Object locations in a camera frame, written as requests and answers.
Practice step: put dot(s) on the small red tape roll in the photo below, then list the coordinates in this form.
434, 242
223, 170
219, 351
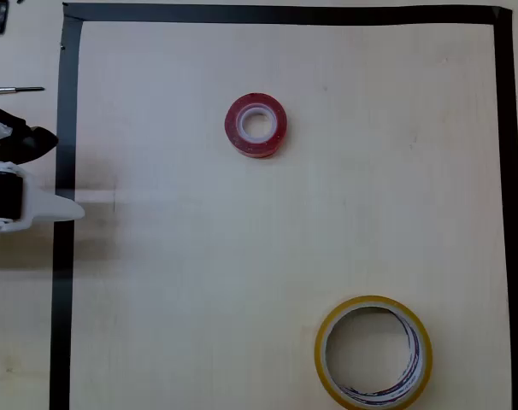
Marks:
276, 128

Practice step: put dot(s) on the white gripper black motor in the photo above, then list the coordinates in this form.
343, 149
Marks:
4, 196

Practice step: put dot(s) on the large yellow tape roll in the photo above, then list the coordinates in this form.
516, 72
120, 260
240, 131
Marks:
321, 354

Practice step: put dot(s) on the slim metal screwdriver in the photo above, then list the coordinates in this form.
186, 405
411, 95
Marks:
11, 89

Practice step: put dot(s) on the black tape strip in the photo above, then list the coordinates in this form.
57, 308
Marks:
66, 128
509, 171
284, 14

